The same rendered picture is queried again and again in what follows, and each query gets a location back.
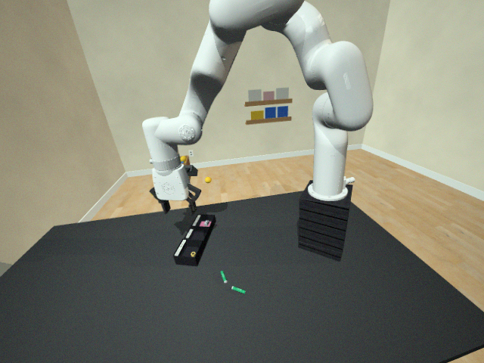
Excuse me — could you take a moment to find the dark grey rack of bins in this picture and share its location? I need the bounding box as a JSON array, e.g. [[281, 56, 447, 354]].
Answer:
[[173, 214, 216, 266]]

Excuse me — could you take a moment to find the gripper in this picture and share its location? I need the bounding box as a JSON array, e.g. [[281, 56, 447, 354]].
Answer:
[[149, 164, 201, 215]]

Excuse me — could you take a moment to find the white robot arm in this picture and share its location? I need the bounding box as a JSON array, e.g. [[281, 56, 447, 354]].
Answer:
[[142, 0, 374, 201]]

